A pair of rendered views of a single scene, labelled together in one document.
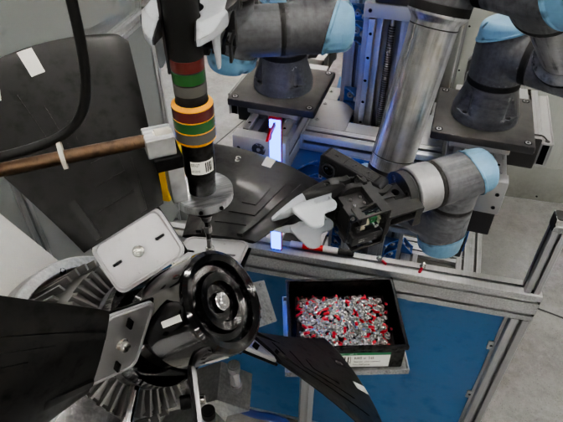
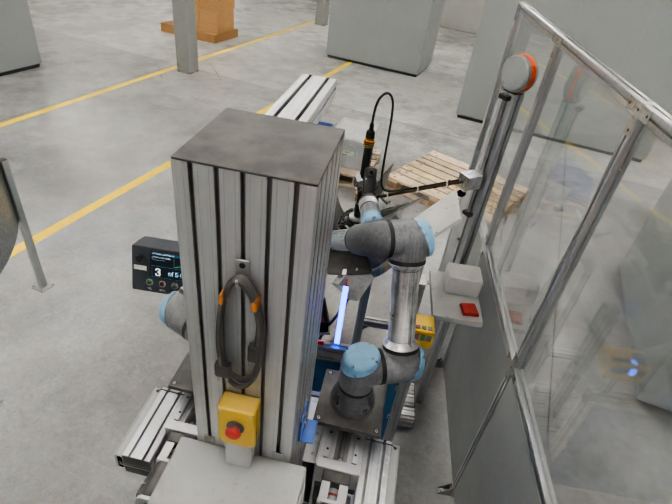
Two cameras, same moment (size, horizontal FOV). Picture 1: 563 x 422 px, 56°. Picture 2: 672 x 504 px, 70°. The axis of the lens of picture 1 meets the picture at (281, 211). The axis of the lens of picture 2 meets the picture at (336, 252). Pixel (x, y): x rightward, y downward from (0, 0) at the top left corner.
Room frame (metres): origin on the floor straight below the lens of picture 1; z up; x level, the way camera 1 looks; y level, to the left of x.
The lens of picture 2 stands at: (2.23, -0.33, 2.39)
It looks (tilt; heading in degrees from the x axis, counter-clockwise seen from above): 36 degrees down; 169
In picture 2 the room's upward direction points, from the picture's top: 8 degrees clockwise
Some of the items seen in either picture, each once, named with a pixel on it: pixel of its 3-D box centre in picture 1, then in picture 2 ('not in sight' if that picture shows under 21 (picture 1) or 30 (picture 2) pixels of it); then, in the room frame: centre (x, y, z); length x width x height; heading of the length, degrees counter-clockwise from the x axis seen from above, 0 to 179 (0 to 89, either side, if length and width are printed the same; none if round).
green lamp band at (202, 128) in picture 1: (193, 119); not in sight; (0.48, 0.09, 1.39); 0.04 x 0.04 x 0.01
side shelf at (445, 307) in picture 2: not in sight; (454, 296); (0.50, 0.65, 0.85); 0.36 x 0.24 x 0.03; 167
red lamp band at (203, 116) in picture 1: (193, 108); not in sight; (0.48, 0.09, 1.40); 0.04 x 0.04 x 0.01
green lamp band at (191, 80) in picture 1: (188, 73); not in sight; (0.48, 0.09, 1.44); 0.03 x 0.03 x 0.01
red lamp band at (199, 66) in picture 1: (187, 61); not in sight; (0.48, 0.09, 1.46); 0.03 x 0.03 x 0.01
